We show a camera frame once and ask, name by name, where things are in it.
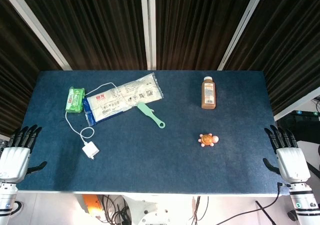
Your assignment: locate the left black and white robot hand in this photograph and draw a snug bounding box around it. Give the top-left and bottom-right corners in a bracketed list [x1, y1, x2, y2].
[0, 124, 48, 183]

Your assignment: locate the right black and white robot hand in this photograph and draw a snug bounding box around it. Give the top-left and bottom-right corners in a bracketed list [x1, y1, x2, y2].
[262, 124, 311, 185]

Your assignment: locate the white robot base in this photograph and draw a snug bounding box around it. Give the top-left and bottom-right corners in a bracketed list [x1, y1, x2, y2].
[122, 194, 195, 225]

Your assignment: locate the orange and pink turtle toy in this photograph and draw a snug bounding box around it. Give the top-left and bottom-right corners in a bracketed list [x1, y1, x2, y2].
[198, 132, 220, 148]

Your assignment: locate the dark equipment with lights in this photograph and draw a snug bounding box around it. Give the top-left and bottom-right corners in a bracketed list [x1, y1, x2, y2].
[277, 98, 320, 146]

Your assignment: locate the white power adapter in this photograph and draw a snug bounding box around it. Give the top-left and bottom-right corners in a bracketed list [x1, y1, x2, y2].
[81, 141, 100, 160]

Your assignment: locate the green wrapped packet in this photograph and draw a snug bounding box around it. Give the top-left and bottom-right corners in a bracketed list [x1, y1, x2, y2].
[65, 86, 87, 114]

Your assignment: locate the orange machine part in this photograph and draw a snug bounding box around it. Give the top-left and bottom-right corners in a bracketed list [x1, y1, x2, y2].
[81, 194, 104, 215]

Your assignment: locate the dark brown curtain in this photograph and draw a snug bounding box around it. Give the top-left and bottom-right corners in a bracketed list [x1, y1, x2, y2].
[0, 0, 63, 137]
[154, 0, 258, 71]
[222, 0, 320, 116]
[14, 0, 148, 71]

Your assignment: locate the brown drink bottle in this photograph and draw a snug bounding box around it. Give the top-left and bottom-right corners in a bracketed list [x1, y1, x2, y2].
[201, 76, 218, 110]

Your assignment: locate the white and blue plastic bag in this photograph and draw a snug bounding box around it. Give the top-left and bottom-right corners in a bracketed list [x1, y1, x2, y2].
[82, 72, 165, 128]

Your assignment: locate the blue fabric table cover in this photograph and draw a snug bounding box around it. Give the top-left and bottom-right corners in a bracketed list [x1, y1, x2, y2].
[18, 69, 286, 195]

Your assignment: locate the light green plastic brush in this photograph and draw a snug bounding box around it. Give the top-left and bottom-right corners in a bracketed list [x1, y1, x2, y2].
[136, 102, 167, 129]

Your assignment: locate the black cable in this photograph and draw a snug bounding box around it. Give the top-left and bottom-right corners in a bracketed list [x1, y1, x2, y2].
[219, 182, 285, 223]

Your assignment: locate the white frame post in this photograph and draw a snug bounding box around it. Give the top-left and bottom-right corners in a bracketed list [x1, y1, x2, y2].
[0, 0, 73, 71]
[216, 0, 270, 71]
[273, 88, 320, 122]
[139, 0, 157, 71]

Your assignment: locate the white charging cable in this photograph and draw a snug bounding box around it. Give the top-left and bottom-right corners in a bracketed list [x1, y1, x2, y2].
[64, 82, 156, 146]

